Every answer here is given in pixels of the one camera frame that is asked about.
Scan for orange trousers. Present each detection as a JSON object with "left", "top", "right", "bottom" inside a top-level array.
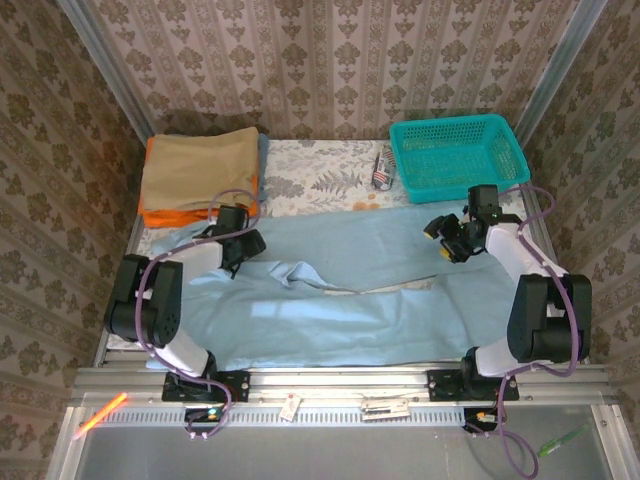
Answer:
[{"left": 138, "top": 137, "right": 260, "bottom": 230}]

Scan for beige trousers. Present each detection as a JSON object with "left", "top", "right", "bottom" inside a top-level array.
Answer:
[{"left": 139, "top": 126, "right": 261, "bottom": 213}]

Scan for light blue trousers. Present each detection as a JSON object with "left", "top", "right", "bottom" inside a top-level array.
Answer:
[{"left": 143, "top": 203, "right": 532, "bottom": 372}]

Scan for grey-blue folded trousers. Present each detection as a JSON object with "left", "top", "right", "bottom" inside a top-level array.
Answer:
[{"left": 255, "top": 132, "right": 272, "bottom": 204}]

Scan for teal plastic basket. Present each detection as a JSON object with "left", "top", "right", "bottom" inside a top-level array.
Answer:
[{"left": 388, "top": 113, "right": 532, "bottom": 205}]

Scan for small flag-print pouch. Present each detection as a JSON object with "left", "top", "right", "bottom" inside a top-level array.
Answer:
[{"left": 370, "top": 147, "right": 399, "bottom": 193}]

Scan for floral tablecloth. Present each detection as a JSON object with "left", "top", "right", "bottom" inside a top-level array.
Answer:
[{"left": 106, "top": 138, "right": 551, "bottom": 365}]

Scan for white paper tag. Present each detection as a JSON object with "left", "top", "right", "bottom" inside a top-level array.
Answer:
[{"left": 280, "top": 392, "right": 302, "bottom": 422}]

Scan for black connector with green light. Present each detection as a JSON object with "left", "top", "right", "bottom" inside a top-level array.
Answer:
[{"left": 185, "top": 406, "right": 225, "bottom": 425}]

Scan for black connector with yellow plug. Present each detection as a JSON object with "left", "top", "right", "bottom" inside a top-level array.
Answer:
[{"left": 464, "top": 407, "right": 503, "bottom": 432}]

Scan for orange pen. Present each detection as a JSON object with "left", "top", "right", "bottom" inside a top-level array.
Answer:
[{"left": 71, "top": 392, "right": 129, "bottom": 442}]

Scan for green pen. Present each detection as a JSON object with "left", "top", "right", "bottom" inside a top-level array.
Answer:
[{"left": 537, "top": 424, "right": 592, "bottom": 458}]

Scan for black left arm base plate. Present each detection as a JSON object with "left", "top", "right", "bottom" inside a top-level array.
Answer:
[{"left": 160, "top": 369, "right": 252, "bottom": 404}]

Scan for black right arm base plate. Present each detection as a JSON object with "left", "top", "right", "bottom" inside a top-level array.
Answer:
[{"left": 426, "top": 368, "right": 521, "bottom": 404}]

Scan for aluminium mounting rail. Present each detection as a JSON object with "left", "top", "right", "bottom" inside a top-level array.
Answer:
[{"left": 69, "top": 363, "right": 617, "bottom": 410}]

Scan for aluminium frame post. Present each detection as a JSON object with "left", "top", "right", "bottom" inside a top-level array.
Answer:
[
  {"left": 56, "top": 0, "right": 165, "bottom": 147},
  {"left": 513, "top": 0, "right": 610, "bottom": 147}
]

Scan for grey slotted cable duct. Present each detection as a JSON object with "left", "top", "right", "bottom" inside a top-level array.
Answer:
[{"left": 82, "top": 405, "right": 469, "bottom": 431}]

